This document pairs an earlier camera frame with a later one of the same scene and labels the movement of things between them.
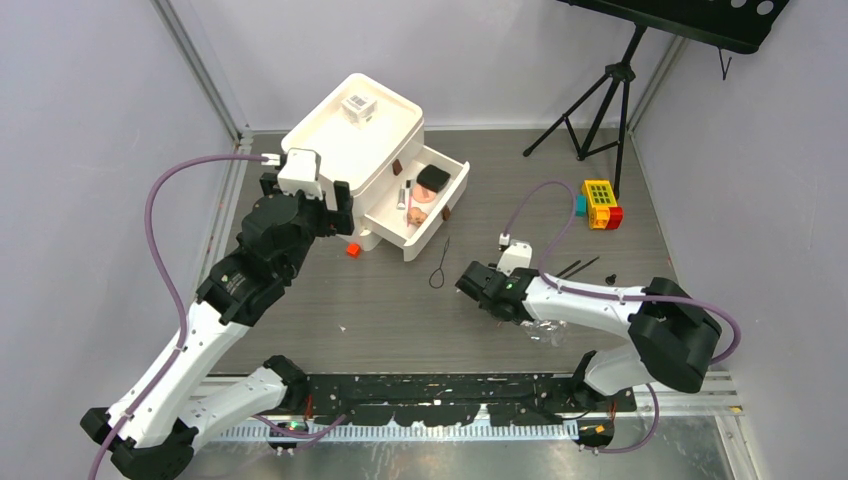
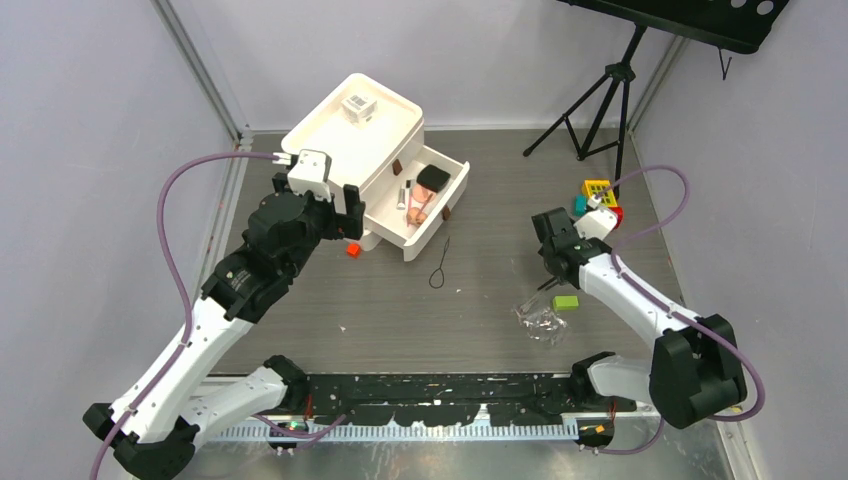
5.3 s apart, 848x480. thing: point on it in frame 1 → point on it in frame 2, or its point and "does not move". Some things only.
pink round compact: (422, 194) does not move
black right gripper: (493, 267) → (542, 251)
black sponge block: (433, 177) does not move
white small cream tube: (401, 205) does not move
